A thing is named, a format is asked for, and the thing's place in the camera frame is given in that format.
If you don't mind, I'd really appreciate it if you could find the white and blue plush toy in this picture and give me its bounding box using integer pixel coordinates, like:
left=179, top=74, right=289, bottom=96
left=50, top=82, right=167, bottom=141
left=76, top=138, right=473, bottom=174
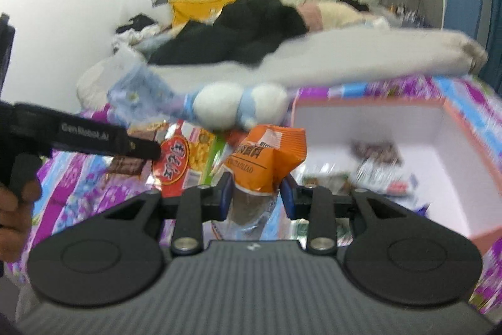
left=184, top=81, right=290, bottom=132

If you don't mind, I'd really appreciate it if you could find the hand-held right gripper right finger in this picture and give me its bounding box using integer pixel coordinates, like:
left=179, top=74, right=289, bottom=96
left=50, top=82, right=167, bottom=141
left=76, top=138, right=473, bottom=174
left=279, top=175, right=413, bottom=254

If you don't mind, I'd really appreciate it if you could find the small dark garment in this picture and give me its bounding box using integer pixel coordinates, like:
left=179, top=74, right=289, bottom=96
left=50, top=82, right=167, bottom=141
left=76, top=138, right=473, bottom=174
left=115, top=14, right=158, bottom=36

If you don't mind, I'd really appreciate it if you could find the pink cardboard box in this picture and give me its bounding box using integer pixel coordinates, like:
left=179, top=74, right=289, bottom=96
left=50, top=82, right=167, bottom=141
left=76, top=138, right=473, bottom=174
left=289, top=95, right=502, bottom=255

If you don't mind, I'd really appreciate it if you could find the dark brown snack packet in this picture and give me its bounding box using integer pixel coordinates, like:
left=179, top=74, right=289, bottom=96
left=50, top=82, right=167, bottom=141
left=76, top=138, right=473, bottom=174
left=350, top=140, right=403, bottom=168

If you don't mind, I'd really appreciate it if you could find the grey blanket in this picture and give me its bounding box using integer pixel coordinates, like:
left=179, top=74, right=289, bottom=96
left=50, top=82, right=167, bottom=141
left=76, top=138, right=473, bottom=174
left=76, top=27, right=489, bottom=102

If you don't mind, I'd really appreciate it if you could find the yellow cloth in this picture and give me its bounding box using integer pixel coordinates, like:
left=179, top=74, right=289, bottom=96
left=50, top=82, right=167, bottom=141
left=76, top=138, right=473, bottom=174
left=168, top=0, right=251, bottom=26

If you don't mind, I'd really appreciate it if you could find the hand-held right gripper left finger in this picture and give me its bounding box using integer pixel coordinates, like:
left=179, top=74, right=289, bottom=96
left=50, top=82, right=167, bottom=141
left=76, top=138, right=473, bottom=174
left=100, top=171, right=235, bottom=256

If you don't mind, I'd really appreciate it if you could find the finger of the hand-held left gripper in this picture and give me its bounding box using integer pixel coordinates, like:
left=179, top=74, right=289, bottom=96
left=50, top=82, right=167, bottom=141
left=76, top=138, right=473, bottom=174
left=129, top=136, right=162, bottom=162

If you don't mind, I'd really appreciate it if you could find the orange snack packet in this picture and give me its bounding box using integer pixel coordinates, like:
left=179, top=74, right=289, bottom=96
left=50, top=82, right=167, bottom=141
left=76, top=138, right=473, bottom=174
left=222, top=124, right=307, bottom=237

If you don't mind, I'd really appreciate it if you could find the person's left hand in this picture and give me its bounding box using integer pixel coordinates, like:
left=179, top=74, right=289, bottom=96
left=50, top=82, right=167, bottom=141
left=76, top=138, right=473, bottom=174
left=0, top=180, right=42, bottom=264

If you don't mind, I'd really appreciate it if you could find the beige and pink soft bundle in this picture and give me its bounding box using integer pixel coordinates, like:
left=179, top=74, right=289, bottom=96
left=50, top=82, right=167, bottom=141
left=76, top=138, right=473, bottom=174
left=296, top=0, right=387, bottom=30

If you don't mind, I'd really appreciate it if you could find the blue pad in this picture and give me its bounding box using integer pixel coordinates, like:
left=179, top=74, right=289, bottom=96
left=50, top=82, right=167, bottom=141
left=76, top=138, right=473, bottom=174
left=446, top=0, right=484, bottom=42

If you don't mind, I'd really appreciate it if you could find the pale blue printed plastic bag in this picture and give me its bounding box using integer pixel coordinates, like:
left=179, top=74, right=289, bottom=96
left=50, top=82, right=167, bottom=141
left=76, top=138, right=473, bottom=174
left=107, top=62, right=190, bottom=124

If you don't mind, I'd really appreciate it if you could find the green and red snack packet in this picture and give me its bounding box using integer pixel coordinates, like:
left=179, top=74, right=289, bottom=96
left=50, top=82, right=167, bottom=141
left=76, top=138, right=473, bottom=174
left=154, top=123, right=226, bottom=199

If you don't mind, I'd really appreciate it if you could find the black clothing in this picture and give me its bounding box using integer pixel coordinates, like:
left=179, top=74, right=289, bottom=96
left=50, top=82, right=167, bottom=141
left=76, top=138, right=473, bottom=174
left=150, top=0, right=310, bottom=66

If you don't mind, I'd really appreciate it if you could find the purple floral bedsheet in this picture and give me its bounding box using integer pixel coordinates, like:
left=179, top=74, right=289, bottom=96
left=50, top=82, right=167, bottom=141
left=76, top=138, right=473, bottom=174
left=3, top=75, right=502, bottom=320

